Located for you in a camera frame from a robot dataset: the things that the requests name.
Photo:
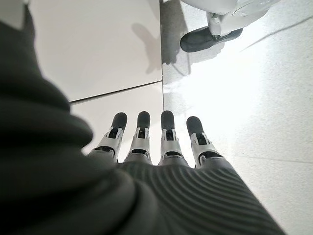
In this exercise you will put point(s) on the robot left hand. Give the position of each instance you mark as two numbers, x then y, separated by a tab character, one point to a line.
122	195

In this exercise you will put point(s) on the white cabinet door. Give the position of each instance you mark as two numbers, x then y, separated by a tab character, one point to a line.
137	100
97	49

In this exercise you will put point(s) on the robot foot with dark sole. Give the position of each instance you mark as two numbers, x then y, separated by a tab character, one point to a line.
195	40

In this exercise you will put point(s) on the white robot leg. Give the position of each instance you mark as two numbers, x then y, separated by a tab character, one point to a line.
232	12

